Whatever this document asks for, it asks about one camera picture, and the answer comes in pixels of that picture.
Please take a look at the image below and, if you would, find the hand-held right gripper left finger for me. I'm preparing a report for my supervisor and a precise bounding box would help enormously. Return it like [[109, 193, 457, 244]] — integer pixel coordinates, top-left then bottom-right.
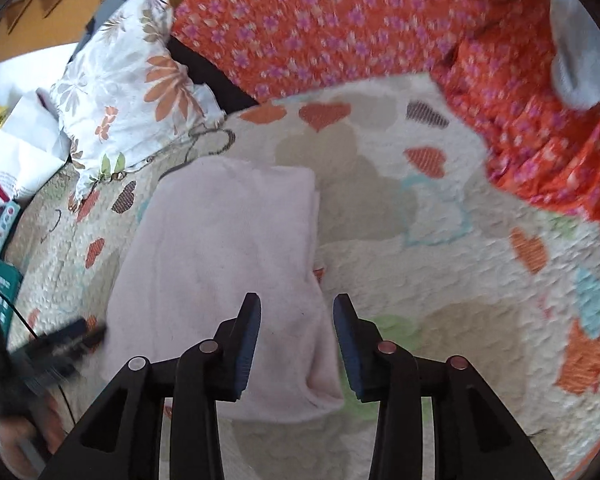
[[37, 292, 262, 480]]

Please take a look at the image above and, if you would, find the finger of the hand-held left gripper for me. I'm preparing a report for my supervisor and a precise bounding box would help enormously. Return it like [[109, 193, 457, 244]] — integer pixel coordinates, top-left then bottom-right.
[[44, 316, 109, 361]]

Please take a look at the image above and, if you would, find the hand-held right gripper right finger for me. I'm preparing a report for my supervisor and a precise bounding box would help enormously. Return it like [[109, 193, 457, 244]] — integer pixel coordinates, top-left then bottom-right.
[[332, 294, 556, 480]]

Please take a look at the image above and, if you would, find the pink embroidered sweater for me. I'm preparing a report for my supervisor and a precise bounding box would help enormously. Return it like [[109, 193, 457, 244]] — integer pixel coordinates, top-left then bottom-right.
[[102, 157, 346, 421]]

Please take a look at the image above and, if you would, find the person's left hand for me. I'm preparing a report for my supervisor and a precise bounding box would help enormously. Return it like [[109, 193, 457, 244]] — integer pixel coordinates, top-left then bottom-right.
[[0, 412, 47, 462]]

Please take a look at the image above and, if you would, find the green box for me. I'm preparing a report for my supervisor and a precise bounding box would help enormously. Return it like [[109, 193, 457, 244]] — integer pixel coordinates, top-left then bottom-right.
[[0, 252, 23, 351]]

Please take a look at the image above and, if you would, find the quilted heart print bedspread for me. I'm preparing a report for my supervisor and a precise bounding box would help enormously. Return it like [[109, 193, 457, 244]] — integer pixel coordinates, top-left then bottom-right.
[[0, 72, 600, 480]]

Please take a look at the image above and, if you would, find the white pill strip box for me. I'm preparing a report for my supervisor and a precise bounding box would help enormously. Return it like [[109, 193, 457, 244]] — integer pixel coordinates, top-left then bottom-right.
[[0, 201, 21, 256]]

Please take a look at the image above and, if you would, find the white plastic bag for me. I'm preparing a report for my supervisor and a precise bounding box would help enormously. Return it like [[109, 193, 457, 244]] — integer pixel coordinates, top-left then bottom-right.
[[0, 87, 73, 211]]

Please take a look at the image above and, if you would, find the white floral pillow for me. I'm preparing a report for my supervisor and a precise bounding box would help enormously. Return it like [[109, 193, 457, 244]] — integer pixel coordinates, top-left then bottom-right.
[[50, 0, 226, 201]]

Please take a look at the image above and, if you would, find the black cloth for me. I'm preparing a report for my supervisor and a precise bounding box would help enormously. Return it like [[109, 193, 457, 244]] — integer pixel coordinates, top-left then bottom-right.
[[165, 37, 261, 113]]

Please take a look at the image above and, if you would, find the orange floral cloth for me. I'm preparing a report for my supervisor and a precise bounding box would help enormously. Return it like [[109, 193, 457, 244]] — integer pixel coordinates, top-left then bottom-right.
[[170, 0, 600, 281]]

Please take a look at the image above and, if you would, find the grey white sock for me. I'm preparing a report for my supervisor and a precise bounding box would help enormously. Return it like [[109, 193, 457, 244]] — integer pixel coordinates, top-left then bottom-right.
[[550, 0, 600, 111]]

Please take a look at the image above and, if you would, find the black cable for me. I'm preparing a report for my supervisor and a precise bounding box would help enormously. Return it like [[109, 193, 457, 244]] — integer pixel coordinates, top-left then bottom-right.
[[10, 300, 78, 423]]

